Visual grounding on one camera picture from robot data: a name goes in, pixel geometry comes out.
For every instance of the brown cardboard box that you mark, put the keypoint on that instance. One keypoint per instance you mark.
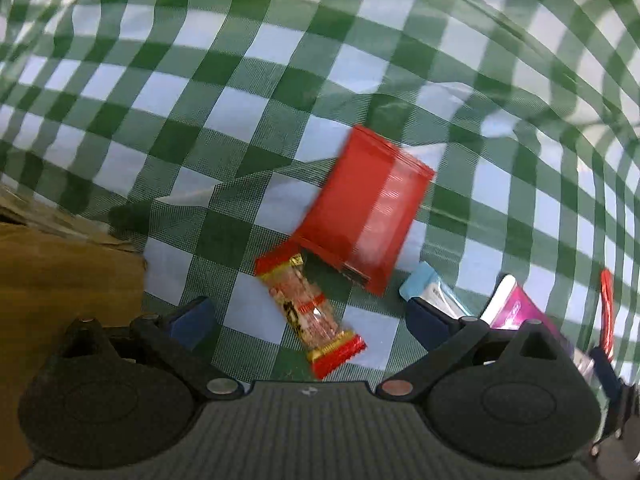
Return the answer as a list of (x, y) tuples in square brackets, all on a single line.
[(60, 280)]

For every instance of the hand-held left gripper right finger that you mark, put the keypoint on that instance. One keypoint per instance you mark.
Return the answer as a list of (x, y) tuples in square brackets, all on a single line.
[(429, 322)]

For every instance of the red snack packet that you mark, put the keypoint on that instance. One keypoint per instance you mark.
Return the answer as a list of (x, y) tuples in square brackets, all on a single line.
[(365, 210)]

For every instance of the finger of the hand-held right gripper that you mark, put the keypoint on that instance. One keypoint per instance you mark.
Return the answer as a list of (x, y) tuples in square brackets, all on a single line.
[(605, 370)]

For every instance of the clear red-gold snack packet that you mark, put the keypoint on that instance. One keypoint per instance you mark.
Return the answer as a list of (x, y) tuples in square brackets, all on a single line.
[(306, 306)]

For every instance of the pink white-ended snack packet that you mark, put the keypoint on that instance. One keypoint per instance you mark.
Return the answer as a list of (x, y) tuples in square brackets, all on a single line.
[(520, 310)]

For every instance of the light blue snack packet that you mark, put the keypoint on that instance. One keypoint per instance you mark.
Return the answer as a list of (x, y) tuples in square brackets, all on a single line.
[(425, 285)]

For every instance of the green checked cloth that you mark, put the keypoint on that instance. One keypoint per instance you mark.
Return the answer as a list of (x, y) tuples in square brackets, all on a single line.
[(250, 85)]

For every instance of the red slim stick packet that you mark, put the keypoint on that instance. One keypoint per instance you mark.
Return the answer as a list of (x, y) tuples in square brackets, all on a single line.
[(607, 310)]

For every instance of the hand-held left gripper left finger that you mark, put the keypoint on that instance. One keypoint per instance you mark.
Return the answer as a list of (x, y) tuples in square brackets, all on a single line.
[(192, 321)]

